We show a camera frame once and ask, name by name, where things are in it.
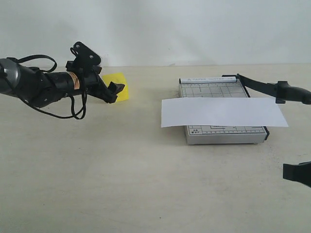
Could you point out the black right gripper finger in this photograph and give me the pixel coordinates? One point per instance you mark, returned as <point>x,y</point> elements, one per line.
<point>300,173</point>

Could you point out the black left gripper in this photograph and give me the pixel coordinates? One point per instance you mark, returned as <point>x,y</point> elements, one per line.
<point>74,81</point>

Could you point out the yellow cube block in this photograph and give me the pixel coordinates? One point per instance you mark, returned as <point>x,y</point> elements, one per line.
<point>122,91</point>

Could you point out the white paper strip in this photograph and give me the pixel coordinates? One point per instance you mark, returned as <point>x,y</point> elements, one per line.
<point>221,112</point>

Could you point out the black cutter blade arm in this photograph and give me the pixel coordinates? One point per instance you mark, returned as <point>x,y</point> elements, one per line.
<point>281,90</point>

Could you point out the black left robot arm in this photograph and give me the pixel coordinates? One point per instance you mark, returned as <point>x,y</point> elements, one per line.
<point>41,88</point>

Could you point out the grey paper cutter base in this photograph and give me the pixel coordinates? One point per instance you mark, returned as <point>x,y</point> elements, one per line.
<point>224,86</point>

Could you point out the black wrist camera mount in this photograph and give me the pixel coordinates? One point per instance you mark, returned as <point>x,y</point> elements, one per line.
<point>85,58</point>

